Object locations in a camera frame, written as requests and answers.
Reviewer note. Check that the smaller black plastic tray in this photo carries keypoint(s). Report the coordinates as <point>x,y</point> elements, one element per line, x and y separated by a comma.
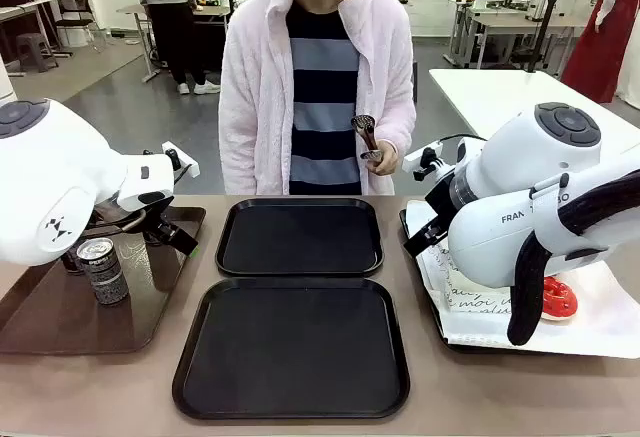
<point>299,237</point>

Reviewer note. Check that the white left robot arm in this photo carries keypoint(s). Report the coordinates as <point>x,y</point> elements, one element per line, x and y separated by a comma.
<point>55,172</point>

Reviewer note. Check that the larger black plastic tray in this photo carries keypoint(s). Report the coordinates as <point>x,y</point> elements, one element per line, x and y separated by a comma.
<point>290,352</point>

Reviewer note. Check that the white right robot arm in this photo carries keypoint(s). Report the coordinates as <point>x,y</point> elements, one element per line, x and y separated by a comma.
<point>525,182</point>

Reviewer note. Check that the grey background work table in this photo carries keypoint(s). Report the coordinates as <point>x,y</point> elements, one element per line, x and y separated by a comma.
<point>505,22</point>

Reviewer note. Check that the white paper sheet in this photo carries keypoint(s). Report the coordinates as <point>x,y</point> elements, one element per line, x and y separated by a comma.
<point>590,322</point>

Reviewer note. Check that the black stand pole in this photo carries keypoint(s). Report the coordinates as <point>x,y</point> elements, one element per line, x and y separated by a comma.
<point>547,12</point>

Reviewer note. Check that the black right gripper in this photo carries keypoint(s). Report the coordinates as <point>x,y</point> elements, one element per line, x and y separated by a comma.
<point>440,199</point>

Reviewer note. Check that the red glazed donut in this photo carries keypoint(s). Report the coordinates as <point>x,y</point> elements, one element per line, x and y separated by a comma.
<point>560,299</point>

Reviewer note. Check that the grey plastic stool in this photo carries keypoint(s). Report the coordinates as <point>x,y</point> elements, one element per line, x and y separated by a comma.
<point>35,49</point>

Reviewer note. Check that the background table with metal legs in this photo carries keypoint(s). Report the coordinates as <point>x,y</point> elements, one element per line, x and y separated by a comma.
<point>142,22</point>

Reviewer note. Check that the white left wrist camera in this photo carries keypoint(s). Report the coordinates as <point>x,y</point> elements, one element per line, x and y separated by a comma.
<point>182,157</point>

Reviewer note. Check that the person's right forearm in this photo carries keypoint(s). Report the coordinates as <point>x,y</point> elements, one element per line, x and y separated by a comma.
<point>237,157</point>

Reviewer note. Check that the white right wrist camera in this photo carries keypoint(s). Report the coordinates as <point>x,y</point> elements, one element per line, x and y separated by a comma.
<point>422,154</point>

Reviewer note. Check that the white background desk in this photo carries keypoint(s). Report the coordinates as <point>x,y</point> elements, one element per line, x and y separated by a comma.
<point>20,9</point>

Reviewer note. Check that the person in pink fleece jacket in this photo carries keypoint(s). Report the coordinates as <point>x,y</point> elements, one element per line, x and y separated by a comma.
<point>325,82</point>

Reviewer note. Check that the metal serving tongs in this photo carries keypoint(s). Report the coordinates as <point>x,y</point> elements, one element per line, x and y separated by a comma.
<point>367,132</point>

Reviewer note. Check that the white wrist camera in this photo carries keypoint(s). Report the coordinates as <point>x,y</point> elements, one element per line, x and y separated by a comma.
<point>422,154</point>
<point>182,157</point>

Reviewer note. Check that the person's left hand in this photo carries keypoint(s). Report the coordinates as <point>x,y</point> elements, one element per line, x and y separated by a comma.
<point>386,159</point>

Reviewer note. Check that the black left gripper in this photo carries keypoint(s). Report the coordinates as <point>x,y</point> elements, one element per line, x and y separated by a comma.
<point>156,222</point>

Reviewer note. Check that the person's left forearm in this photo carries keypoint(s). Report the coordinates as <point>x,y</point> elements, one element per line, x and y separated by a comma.
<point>402,122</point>

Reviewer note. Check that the black office chair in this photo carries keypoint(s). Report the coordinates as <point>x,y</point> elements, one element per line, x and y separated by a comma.
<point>75,9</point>

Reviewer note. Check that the red dress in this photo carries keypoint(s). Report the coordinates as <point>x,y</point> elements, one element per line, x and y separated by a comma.
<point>600,52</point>

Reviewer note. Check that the person in grey hoodie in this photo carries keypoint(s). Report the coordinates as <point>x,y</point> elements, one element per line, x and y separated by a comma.
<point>167,7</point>

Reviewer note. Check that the brown plastic tray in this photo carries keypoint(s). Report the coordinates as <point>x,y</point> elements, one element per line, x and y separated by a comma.
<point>75,322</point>

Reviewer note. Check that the large white table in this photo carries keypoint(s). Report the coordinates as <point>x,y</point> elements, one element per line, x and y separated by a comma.
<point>480,97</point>

